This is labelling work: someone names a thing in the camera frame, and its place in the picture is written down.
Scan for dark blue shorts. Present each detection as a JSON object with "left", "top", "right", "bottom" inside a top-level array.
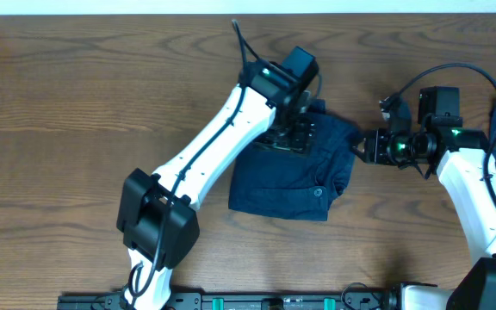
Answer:
[{"left": 228, "top": 99, "right": 360, "bottom": 221}]

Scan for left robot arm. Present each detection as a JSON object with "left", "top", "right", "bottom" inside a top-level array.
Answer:
[{"left": 116, "top": 46, "right": 319, "bottom": 309}]

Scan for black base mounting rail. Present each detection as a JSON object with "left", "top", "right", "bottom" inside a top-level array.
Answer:
[{"left": 56, "top": 288, "right": 402, "bottom": 310}]

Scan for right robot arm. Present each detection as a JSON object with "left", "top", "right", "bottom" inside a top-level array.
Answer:
[{"left": 352, "top": 87, "right": 496, "bottom": 309}]

